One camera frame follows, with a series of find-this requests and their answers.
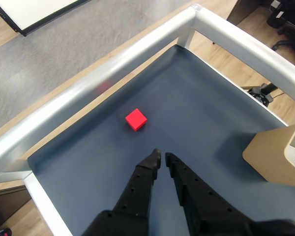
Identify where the black tripod stand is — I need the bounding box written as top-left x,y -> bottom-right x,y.
240,83 -> 285,108

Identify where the dark blue-grey table mat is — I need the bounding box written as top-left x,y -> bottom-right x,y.
27,44 -> 292,236

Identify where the silver metal table frame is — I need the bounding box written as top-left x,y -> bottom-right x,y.
0,3 -> 295,236

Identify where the small square open box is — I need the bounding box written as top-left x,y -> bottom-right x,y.
242,122 -> 295,184

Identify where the white board with black frame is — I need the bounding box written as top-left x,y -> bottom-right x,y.
0,0 -> 92,37

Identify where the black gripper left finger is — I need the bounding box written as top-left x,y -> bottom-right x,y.
81,148 -> 162,236

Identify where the dark wooden cabinet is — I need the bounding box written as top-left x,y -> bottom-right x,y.
226,0 -> 264,27

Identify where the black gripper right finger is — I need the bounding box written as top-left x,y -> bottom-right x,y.
164,152 -> 260,236

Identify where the red cube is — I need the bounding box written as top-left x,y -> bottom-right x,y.
125,108 -> 148,131

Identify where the black office chair base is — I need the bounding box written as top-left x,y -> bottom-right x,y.
271,24 -> 295,73

